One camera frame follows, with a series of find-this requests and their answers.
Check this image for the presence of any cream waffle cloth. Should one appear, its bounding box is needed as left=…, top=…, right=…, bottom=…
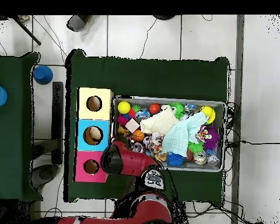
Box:
left=139, top=108, right=180, bottom=136

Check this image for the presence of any brown plush dog toy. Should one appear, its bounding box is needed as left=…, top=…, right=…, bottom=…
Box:
left=117, top=125, right=131, bottom=138

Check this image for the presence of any colourful paper wad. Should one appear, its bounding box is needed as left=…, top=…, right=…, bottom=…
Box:
left=145, top=132, right=165, bottom=155

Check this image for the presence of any mint green cloth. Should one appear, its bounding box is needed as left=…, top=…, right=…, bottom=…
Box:
left=162, top=111, right=209, bottom=158

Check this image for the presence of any wooden box with three holes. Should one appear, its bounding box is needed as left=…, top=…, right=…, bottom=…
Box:
left=73, top=87, right=114, bottom=183

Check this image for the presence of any wooden cube block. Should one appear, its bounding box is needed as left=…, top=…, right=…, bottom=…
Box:
left=124, top=118, right=141, bottom=134

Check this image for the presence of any small orange basketball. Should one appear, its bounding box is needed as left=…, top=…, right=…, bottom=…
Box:
left=132, top=129, right=145, bottom=143

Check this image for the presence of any red orange ball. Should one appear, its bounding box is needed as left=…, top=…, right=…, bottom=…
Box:
left=149, top=103, right=161, bottom=114

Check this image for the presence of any plain yellow ball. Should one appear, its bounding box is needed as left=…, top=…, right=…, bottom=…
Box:
left=117, top=100, right=131, bottom=115

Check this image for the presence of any green furry toy with eyes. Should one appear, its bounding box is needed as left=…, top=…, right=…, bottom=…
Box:
left=169, top=101, right=186, bottom=120

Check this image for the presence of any blue spiky ball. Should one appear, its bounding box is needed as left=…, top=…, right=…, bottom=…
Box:
left=165, top=152, right=186, bottom=167

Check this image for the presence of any purple spiky monster toy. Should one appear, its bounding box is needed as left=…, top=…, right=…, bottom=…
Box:
left=201, top=125, right=221, bottom=150

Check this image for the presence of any black upright panel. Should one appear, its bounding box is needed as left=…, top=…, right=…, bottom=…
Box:
left=51, top=81, right=64, bottom=165

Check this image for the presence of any dark stand base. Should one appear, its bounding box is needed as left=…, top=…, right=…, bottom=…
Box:
left=30, top=163, right=61, bottom=190

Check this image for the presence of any blue plastic cup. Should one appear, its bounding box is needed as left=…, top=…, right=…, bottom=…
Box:
left=33, top=65, right=54, bottom=85

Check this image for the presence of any black round base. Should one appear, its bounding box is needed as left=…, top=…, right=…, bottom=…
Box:
left=152, top=15, right=176, bottom=21

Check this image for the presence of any person's foot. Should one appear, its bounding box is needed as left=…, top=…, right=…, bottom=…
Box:
left=66, top=15, right=89, bottom=33

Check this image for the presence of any dark green side table cloth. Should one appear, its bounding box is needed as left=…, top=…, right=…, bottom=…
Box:
left=0, top=52, right=43, bottom=201

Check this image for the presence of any black tripod leg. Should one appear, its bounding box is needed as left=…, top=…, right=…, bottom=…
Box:
left=12, top=16, right=42, bottom=46

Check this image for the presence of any silver wire mesh bin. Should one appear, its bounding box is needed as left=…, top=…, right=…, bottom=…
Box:
left=109, top=94, right=227, bottom=173

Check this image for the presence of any thin black floor cable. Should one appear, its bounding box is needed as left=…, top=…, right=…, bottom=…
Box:
left=139, top=18, right=158, bottom=59

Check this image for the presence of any black power cable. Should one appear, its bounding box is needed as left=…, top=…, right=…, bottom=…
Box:
left=225, top=139, right=280, bottom=147

